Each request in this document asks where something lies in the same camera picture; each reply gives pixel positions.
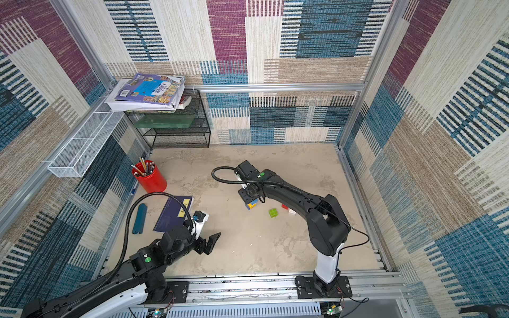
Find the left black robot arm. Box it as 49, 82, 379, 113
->
21, 226, 221, 317

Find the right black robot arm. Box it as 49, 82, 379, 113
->
234, 167, 350, 296

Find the lime green square lego brick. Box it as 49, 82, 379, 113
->
269, 208, 278, 218

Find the purple notebook yellow label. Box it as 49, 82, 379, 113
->
153, 198, 186, 233

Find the red pencil cup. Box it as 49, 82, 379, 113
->
131, 157, 167, 193

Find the stack of books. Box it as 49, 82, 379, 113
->
106, 73, 192, 113

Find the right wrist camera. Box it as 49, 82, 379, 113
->
234, 160, 260, 189

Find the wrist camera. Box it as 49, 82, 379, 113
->
193, 211, 209, 239
234, 160, 260, 189

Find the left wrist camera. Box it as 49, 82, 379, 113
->
193, 211, 209, 239

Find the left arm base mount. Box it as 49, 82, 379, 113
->
146, 280, 190, 305

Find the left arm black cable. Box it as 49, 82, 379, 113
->
107, 191, 196, 287

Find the black wire shelf rack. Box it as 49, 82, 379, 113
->
125, 90, 212, 150

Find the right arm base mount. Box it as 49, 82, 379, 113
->
294, 274, 353, 299

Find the white wire mesh basket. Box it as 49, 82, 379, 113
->
48, 111, 123, 178

